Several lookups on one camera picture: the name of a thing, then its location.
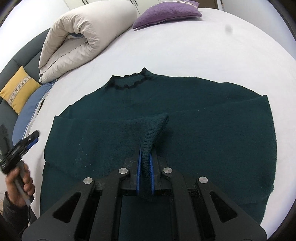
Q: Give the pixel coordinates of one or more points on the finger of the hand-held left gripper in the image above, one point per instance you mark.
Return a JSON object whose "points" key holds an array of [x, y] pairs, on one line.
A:
{"points": [[32, 143], [31, 136]]}

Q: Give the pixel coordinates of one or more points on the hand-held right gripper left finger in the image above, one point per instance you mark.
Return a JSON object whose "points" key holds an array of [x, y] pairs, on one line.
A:
{"points": [[138, 172]]}

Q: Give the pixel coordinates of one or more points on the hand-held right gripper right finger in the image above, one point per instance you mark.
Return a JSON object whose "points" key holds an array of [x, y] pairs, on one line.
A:
{"points": [[152, 173]]}

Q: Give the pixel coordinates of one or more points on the dark green knit sweater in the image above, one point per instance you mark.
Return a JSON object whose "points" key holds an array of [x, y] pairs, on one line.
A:
{"points": [[203, 129]]}

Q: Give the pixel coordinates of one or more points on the person's left forearm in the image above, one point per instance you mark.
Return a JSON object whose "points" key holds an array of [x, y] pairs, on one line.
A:
{"points": [[12, 220]]}

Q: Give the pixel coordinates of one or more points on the person's left hand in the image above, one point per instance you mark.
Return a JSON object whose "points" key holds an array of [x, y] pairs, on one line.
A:
{"points": [[27, 178]]}

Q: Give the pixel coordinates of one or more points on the blue pillow with white trim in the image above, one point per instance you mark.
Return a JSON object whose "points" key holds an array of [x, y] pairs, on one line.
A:
{"points": [[29, 110]]}

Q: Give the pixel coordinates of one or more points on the yellow cushion with patterned band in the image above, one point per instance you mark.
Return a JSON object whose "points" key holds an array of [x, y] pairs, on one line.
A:
{"points": [[18, 89]]}

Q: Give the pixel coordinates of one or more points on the dark grey padded headboard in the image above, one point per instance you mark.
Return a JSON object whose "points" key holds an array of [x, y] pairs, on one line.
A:
{"points": [[30, 54]]}

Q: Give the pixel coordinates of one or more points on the rolled beige duvet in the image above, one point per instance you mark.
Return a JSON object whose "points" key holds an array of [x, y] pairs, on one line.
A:
{"points": [[87, 34]]}

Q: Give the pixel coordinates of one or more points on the bed with white sheet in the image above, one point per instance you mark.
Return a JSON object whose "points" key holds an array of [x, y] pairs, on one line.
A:
{"points": [[185, 51]]}

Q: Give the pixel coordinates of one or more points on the purple cushion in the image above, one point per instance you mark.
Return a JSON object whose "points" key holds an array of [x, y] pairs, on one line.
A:
{"points": [[166, 14]]}

